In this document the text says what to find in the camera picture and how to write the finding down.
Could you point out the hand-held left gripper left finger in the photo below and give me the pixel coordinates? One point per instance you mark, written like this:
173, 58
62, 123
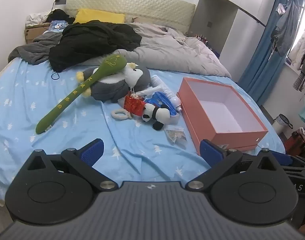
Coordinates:
92, 151

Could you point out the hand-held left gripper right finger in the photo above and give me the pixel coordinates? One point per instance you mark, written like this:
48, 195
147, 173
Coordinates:
211, 152

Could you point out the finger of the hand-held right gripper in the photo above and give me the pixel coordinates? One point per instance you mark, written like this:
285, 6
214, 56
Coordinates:
283, 159
300, 171

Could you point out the pink cardboard box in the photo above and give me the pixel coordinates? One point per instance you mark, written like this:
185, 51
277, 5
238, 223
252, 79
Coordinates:
237, 140

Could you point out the clear snack packet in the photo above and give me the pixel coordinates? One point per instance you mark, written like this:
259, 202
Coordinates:
176, 135

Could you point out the red gold-patterned pouch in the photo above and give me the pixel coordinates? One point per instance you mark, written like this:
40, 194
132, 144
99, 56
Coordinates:
133, 105

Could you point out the panda plush toy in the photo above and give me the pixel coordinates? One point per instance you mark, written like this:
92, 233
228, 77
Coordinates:
157, 112

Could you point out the blue plastic tissue pack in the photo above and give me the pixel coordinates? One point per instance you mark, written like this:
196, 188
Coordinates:
165, 101

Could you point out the red suitcase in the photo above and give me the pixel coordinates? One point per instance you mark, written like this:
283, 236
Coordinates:
292, 142

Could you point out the white trash bin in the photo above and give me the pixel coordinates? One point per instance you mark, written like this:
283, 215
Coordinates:
280, 127

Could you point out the clear plastic bag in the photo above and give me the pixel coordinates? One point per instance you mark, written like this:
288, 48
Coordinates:
304, 133

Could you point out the bed with blue tree-print sheet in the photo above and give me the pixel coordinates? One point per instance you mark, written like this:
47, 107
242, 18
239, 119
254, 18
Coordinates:
55, 135

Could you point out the long green plush stick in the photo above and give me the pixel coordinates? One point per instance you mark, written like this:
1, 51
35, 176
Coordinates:
67, 100

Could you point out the grey penguin plush toy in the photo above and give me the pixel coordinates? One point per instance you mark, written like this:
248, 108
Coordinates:
110, 87

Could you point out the white spray bottle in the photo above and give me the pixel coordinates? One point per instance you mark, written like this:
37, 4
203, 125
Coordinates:
172, 97

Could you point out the grey striped-cuff sweater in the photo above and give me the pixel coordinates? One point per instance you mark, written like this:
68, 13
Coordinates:
301, 81

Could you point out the blue curtain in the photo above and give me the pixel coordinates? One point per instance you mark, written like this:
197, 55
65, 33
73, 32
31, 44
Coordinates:
257, 67

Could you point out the black clothes pile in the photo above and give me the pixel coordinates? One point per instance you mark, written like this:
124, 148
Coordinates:
92, 42

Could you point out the white hanging jacket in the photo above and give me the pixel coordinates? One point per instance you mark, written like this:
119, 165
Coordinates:
298, 50

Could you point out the light grey duvet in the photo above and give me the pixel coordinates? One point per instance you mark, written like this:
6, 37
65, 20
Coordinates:
167, 50

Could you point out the row of small bottles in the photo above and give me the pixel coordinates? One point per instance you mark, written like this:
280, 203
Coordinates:
202, 38

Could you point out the dark grey blanket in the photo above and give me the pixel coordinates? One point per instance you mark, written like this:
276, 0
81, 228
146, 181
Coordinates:
30, 51

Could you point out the grey-blue hanging shirt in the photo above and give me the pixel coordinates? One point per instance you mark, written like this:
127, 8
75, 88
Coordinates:
287, 30

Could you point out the blue cartoon packet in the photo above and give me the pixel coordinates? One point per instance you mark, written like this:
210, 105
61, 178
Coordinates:
57, 25

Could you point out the brown cardboard box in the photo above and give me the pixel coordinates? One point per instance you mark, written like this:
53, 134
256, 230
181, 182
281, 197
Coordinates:
32, 32

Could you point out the yellow pillow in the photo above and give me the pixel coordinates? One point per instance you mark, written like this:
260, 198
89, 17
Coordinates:
97, 16

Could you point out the black bag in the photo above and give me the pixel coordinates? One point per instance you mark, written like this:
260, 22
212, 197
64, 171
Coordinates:
58, 15

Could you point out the white crumpled clothes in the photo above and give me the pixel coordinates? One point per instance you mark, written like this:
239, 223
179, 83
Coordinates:
36, 17

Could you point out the beige quilted headboard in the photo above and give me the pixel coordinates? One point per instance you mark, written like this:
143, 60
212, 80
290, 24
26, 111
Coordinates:
142, 7

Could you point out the dark wall switch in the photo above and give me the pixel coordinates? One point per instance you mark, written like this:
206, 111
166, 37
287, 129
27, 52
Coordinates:
210, 24

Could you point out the grey wall cabinet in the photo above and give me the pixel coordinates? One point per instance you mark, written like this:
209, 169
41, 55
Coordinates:
210, 10

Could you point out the black wall charger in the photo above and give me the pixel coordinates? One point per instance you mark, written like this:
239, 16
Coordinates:
60, 1

